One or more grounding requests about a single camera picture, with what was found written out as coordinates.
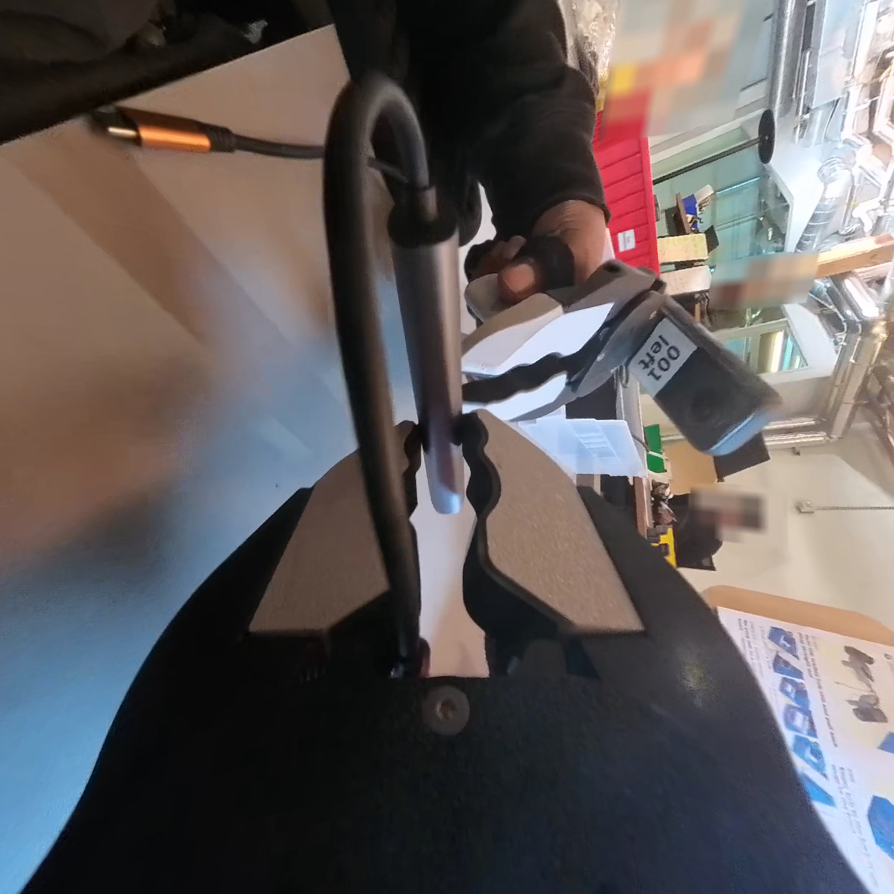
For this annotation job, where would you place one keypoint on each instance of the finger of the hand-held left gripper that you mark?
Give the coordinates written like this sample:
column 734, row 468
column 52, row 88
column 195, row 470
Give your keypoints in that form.
column 538, row 401
column 531, row 335

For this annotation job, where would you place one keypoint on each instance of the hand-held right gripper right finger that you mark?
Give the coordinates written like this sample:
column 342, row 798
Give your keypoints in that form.
column 552, row 552

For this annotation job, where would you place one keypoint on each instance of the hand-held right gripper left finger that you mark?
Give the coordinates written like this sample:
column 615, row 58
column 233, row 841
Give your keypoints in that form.
column 321, row 559

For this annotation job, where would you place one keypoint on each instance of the clear plastic bin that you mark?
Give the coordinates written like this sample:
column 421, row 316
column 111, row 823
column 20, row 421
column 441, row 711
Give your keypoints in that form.
column 593, row 447

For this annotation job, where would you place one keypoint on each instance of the person's left hand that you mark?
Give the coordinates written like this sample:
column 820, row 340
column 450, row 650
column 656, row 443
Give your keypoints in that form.
column 573, row 230

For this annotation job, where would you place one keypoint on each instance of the green bin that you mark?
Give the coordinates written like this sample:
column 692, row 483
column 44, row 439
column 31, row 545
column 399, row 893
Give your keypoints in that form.
column 656, row 436

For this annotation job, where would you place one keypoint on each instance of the yellow bin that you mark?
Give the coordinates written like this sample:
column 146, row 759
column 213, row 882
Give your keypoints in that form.
column 667, row 548

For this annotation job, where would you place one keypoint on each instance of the ribbed red tote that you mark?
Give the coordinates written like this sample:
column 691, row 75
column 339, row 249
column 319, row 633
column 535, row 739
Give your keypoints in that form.
column 628, row 188

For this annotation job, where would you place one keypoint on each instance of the instruction sheet on stand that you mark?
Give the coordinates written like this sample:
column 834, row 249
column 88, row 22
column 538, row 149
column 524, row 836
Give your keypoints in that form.
column 768, row 600

